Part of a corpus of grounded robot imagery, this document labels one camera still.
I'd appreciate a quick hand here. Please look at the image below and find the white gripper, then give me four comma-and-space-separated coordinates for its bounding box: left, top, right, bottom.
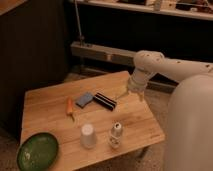
115, 77, 146, 102

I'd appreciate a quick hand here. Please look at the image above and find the wooden shelf with clutter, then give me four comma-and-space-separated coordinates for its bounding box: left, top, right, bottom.
69, 0, 213, 21

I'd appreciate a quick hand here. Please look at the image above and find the dark cabinet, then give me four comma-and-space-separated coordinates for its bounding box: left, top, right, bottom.
0, 0, 68, 138

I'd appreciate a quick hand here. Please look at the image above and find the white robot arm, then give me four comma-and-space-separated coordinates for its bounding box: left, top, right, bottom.
126, 50, 213, 171

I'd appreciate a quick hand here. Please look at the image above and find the white paper cup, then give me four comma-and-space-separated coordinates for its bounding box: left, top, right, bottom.
80, 124, 97, 149

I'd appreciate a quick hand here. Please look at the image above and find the black whiteboard eraser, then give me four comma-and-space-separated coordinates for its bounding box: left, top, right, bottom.
93, 93, 117, 110

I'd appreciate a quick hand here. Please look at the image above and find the metal pole stand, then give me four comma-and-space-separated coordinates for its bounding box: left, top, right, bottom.
73, 0, 91, 47

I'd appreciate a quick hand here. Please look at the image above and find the blue sponge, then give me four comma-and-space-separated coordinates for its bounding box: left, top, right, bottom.
76, 92, 93, 108

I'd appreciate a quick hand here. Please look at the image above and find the long grey metal case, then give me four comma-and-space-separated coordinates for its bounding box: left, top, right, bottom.
70, 41, 135, 66

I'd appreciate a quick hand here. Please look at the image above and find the orange carrot toy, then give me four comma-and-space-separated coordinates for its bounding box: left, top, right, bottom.
66, 98, 75, 122

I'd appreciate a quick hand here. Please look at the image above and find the small clear bottle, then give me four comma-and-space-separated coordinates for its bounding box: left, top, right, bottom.
109, 122, 123, 149

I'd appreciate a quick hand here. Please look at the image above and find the green plate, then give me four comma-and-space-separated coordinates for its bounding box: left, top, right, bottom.
17, 132, 59, 171

